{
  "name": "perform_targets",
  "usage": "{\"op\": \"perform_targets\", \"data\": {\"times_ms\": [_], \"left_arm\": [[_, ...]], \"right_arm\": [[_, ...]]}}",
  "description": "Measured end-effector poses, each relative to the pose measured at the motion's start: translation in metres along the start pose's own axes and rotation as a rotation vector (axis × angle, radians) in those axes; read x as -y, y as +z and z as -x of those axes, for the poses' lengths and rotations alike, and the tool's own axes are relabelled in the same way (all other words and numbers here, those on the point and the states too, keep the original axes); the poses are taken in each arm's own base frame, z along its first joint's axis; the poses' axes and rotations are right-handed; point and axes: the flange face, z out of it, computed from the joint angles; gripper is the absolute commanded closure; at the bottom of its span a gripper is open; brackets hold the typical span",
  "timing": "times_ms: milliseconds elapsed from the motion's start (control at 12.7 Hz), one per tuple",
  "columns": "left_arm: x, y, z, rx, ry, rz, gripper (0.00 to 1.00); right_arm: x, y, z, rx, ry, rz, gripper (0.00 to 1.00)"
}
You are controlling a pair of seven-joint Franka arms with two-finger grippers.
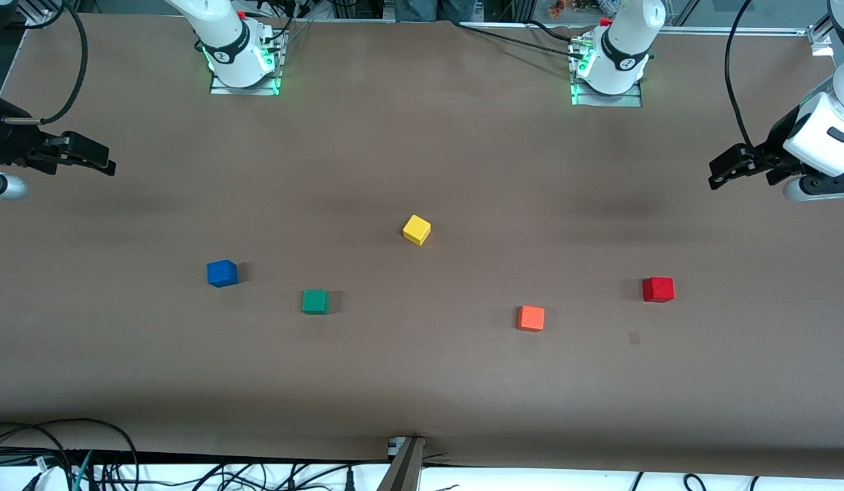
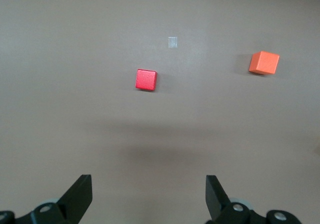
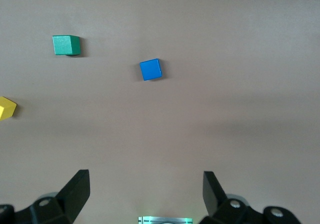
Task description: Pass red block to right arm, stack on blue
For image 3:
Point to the brown table cover sheet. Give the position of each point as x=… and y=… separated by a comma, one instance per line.
x=225, y=59

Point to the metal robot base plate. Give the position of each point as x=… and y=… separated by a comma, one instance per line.
x=165, y=220

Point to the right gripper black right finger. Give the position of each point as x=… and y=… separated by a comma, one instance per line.
x=215, y=199

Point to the yellow wooden cube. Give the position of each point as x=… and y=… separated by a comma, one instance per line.
x=6, y=109

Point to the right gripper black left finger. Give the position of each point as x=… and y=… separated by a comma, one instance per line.
x=72, y=196

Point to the blue wooden cube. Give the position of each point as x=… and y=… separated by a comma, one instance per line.
x=150, y=69

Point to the green wooden cube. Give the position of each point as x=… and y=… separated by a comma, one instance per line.
x=62, y=45

